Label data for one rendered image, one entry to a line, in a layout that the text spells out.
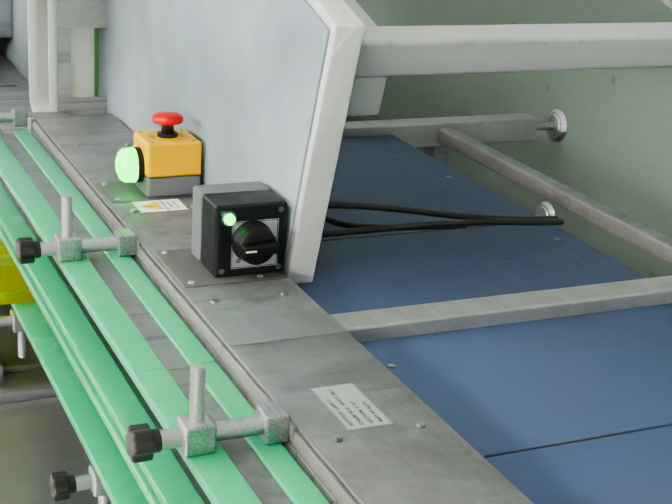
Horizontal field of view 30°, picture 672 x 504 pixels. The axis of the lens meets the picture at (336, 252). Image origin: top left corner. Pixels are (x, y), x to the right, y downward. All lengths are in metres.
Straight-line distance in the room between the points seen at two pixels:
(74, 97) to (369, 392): 1.07
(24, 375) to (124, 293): 0.54
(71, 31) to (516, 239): 0.81
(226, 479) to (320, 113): 0.43
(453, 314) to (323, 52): 0.29
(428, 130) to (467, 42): 0.74
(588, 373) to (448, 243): 0.37
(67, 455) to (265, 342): 0.52
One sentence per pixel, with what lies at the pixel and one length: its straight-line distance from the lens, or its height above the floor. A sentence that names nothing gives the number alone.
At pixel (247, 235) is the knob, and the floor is 0.81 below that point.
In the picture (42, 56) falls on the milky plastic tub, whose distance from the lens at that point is 2.18.
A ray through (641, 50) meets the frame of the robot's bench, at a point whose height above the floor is 0.34.
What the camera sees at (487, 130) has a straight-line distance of 2.12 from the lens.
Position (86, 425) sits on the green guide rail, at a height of 0.95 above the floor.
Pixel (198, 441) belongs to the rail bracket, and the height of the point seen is 0.96.
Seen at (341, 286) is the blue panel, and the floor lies 0.69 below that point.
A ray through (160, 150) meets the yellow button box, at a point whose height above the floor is 0.81.
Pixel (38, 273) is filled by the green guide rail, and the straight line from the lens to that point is 1.59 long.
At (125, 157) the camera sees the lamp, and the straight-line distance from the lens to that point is 1.58.
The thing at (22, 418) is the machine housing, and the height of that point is 0.97.
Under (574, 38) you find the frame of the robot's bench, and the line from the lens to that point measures 1.41.
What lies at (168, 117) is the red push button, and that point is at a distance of 1.58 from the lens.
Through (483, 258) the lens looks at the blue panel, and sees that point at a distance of 1.49.
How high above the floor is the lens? 1.24
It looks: 24 degrees down
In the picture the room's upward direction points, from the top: 95 degrees counter-clockwise
